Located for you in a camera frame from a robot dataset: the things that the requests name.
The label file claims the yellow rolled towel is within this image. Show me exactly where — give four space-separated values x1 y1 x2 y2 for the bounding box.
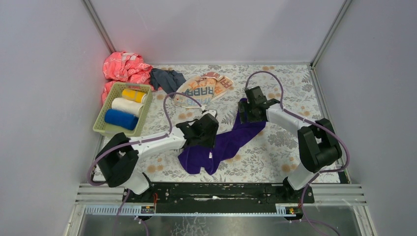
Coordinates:
121 88 148 103

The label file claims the dark grey cloth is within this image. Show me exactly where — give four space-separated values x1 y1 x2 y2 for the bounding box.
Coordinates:
149 68 186 94

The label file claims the white rolled towel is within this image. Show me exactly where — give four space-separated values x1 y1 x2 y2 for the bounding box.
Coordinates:
111 97 144 117

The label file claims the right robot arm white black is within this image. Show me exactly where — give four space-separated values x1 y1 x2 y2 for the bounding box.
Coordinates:
238 87 342 191

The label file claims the floral table cloth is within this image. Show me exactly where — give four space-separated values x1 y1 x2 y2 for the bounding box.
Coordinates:
134 64 322 182

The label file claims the purple towel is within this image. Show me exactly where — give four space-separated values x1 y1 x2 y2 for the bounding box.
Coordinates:
178 113 266 175

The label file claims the pink patterned cloth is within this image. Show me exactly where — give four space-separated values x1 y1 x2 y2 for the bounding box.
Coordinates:
101 51 153 103

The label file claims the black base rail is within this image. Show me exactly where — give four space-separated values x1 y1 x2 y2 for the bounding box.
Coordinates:
123 182 315 214

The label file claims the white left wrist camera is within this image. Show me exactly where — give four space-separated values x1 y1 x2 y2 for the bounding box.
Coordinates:
202 109 217 118

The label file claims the blue rolled towel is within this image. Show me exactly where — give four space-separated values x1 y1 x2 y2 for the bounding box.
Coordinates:
104 109 139 130

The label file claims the purple cable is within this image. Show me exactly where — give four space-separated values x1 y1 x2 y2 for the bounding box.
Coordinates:
87 92 204 236
244 70 351 236

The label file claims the beige lettered towel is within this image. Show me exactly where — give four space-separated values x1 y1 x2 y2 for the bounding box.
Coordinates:
173 72 234 109

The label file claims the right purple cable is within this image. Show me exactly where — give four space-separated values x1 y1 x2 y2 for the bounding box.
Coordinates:
244 70 351 236

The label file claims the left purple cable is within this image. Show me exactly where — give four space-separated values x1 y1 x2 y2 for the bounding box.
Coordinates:
87 92 204 236

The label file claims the pale green plastic basket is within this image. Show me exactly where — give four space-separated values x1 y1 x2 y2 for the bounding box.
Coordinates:
93 82 152 137

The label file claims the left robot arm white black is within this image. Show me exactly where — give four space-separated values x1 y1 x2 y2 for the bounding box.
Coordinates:
96 110 219 195

